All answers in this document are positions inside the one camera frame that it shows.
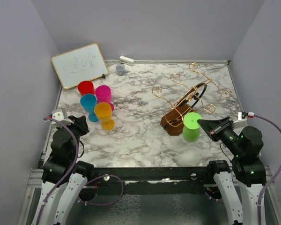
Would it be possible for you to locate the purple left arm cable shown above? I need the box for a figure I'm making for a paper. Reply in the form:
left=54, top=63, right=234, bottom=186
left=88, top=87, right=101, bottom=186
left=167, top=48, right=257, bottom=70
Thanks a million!
left=36, top=116, right=125, bottom=225

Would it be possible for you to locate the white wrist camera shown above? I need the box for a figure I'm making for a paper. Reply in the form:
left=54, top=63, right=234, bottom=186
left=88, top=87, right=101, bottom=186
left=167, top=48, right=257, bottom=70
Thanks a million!
left=43, top=108, right=74, bottom=128
left=233, top=112, right=254, bottom=129

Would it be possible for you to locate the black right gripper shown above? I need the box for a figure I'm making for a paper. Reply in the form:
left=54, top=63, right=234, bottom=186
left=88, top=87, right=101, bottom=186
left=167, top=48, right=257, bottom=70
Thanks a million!
left=198, top=115, right=244, bottom=156

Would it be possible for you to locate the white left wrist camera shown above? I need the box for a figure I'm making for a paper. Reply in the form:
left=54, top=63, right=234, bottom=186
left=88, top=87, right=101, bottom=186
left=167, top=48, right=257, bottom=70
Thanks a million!
left=43, top=108, right=74, bottom=128

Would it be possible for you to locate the black metal base frame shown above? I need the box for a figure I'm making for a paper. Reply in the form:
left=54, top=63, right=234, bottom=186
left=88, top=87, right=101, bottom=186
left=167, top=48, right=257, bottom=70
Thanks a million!
left=38, top=152, right=263, bottom=196

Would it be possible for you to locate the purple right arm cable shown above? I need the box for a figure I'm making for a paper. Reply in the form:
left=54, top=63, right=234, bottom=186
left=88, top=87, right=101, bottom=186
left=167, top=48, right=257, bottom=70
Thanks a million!
left=207, top=113, right=281, bottom=225

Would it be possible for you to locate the copper wire glass rack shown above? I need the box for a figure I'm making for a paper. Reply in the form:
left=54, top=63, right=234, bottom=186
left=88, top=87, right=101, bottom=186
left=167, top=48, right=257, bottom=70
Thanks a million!
left=151, top=62, right=231, bottom=136

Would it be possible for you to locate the white eraser block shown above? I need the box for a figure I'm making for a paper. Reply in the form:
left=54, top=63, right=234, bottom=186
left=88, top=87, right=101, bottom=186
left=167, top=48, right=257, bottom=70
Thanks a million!
left=119, top=56, right=134, bottom=66

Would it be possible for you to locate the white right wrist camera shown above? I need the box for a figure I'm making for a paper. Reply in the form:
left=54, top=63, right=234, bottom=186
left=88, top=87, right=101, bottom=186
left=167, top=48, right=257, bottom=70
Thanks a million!
left=233, top=112, right=254, bottom=129

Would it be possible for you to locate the green plastic wine glass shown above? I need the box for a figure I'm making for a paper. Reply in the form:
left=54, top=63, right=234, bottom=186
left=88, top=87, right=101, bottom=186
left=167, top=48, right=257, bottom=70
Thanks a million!
left=182, top=112, right=202, bottom=143

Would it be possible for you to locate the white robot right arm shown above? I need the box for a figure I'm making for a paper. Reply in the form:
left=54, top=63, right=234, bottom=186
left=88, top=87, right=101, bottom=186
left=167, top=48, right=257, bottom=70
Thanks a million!
left=197, top=114, right=266, bottom=225

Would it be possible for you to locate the small blue glass jar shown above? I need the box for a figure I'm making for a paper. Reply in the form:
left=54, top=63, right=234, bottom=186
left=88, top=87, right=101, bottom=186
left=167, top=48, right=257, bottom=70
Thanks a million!
left=116, top=64, right=126, bottom=76

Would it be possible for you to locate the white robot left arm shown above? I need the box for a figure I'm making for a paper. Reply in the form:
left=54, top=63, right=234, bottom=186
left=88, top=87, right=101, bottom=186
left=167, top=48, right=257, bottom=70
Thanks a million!
left=32, top=115, right=94, bottom=225

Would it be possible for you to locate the gold framed whiteboard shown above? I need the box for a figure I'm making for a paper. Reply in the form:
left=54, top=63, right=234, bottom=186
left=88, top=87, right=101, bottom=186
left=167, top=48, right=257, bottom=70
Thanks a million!
left=51, top=43, right=109, bottom=90

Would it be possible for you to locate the blue plastic wine glass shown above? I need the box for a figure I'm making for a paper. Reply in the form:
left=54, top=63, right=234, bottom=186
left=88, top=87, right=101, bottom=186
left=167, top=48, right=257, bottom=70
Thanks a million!
left=80, top=94, right=99, bottom=122

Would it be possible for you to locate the yellow plastic wine glass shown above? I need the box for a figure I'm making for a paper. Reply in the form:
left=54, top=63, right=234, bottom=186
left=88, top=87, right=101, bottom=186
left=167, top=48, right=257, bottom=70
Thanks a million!
left=94, top=102, right=115, bottom=131

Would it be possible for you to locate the magenta plastic wine glass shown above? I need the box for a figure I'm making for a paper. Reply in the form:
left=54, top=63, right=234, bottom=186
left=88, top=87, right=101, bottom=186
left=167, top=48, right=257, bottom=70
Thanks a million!
left=95, top=85, right=114, bottom=111

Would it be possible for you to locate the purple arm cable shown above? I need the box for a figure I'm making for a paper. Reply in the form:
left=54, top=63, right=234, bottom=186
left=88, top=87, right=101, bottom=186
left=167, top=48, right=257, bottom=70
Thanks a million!
left=207, top=113, right=281, bottom=225
left=36, top=116, right=125, bottom=225

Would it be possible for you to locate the red plastic wine glass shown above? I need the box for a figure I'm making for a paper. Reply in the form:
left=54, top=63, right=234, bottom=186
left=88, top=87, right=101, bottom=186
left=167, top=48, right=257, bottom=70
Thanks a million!
left=77, top=81, right=95, bottom=96

